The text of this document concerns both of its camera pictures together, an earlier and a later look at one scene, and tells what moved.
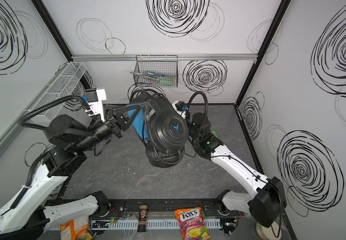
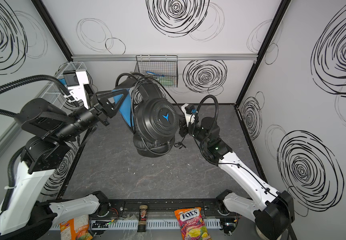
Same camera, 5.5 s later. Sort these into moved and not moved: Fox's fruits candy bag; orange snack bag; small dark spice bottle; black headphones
Moved: black headphones
Not moved: small dark spice bottle; orange snack bag; Fox's fruits candy bag
